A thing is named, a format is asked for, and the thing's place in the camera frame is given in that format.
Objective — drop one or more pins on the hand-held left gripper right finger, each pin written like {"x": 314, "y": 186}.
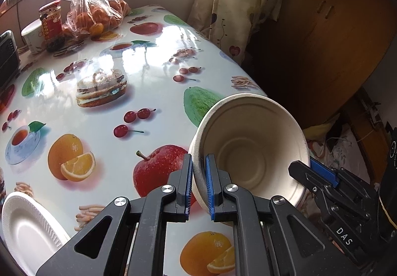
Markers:
{"x": 210, "y": 195}

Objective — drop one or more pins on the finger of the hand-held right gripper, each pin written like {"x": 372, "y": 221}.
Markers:
{"x": 324, "y": 172}
{"x": 305, "y": 176}

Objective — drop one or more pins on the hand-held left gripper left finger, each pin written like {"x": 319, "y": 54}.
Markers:
{"x": 187, "y": 195}

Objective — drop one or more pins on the beige paper bowl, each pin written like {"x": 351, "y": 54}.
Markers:
{"x": 254, "y": 145}

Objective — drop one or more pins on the white ribbed paper plate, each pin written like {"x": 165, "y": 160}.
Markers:
{"x": 28, "y": 229}

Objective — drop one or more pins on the floral bedding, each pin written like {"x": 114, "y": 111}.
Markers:
{"x": 341, "y": 148}

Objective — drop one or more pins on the brown wooden furniture piece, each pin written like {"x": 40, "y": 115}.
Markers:
{"x": 369, "y": 136}

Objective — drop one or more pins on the wooden wardrobe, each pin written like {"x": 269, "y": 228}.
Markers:
{"x": 325, "y": 30}

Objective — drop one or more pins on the fruit printed tablecloth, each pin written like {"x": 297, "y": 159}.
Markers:
{"x": 149, "y": 46}

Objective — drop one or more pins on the small dark packet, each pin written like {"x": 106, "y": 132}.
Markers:
{"x": 55, "y": 43}

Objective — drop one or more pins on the plastic bag of oranges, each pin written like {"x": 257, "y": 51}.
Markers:
{"x": 93, "y": 15}

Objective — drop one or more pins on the red label glass jar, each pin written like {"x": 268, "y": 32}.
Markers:
{"x": 51, "y": 21}

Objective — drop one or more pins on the white paper cup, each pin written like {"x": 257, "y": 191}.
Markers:
{"x": 31, "y": 38}

